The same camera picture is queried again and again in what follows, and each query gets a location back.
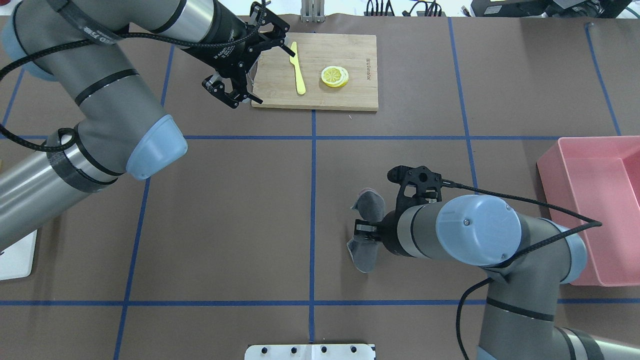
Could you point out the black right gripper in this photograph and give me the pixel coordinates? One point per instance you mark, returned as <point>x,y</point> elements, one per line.
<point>389,231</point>

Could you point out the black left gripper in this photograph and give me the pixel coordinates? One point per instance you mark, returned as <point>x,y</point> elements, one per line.
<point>227,44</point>

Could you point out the grey wiping cloth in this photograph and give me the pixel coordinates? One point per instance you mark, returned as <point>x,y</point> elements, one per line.
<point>370,206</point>

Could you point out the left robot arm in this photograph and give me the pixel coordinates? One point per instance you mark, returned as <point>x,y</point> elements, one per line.
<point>126,130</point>

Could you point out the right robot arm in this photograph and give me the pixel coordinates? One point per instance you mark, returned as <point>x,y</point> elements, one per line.
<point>526,259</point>

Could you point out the bamboo cutting board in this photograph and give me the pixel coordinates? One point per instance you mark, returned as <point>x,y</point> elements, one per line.
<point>274,80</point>

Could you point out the yellow plastic knife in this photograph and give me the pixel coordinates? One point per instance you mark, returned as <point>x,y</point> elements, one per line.
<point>300,85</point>

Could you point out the yellow lemon slice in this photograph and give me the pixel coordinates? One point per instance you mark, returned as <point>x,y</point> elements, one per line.
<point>334,76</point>

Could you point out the pink plastic bin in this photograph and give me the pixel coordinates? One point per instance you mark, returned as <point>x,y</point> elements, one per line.
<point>598,177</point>

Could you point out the white rack tray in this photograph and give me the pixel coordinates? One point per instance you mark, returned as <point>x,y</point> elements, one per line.
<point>17,261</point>

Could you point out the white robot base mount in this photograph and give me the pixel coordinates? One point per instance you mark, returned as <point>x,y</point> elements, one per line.
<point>339,351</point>

